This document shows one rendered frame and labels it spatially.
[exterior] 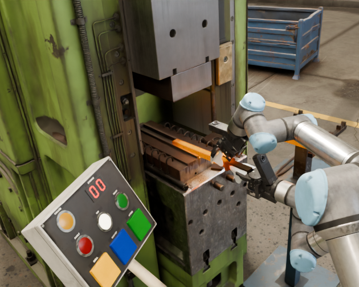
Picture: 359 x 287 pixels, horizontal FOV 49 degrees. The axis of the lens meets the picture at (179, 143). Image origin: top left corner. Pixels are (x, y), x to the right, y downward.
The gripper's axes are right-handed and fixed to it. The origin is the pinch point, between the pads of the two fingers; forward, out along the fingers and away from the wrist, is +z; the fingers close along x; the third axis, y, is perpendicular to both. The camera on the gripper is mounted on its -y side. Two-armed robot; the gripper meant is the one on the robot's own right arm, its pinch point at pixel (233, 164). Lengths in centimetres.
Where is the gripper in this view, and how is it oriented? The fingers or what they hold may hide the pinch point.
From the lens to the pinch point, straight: 148.4
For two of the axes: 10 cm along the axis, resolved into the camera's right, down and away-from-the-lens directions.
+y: 1.0, 8.7, 4.8
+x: 7.3, -3.9, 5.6
